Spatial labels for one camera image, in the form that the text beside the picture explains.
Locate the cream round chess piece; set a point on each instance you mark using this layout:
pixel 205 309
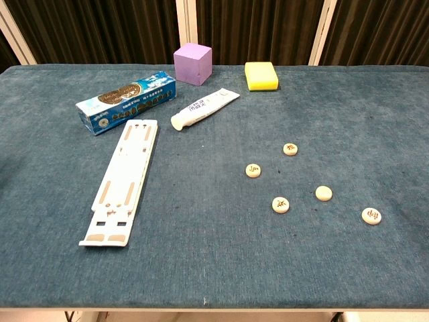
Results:
pixel 280 205
pixel 253 170
pixel 290 149
pixel 371 216

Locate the white squeeze tube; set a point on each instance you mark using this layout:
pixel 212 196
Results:
pixel 204 108

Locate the blue table cloth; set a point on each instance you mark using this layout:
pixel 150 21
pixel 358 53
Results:
pixel 201 255

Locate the white folding plastic stand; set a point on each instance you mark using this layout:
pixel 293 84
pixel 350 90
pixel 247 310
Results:
pixel 120 181

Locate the yellow green sponge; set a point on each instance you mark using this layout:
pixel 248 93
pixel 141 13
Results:
pixel 260 75

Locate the purple foam cube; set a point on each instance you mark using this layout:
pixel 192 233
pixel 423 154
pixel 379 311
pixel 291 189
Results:
pixel 191 65

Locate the blue cookie box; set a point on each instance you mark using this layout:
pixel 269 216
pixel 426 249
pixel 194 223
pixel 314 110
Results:
pixel 124 102

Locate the dark pleated curtain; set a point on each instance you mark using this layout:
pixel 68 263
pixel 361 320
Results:
pixel 100 30

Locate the white upright frame post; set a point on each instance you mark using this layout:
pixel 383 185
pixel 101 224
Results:
pixel 192 23
pixel 181 23

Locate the white table frame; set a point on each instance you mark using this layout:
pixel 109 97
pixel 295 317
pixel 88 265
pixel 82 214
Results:
pixel 214 315

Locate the white slanted frame post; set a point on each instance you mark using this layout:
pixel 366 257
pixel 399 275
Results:
pixel 16 37
pixel 321 37

